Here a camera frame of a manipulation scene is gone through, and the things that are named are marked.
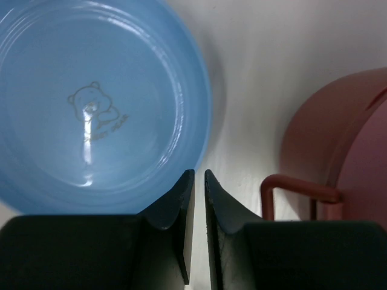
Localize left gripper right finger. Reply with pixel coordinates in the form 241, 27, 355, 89
204, 170, 386, 289

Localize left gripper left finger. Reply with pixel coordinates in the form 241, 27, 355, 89
1, 170, 195, 289

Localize dark red lunch container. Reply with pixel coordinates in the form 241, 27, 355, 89
279, 68, 386, 187

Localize pink lunch container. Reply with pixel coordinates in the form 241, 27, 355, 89
260, 103, 386, 227

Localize blue plate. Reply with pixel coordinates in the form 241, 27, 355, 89
1, 1, 212, 214

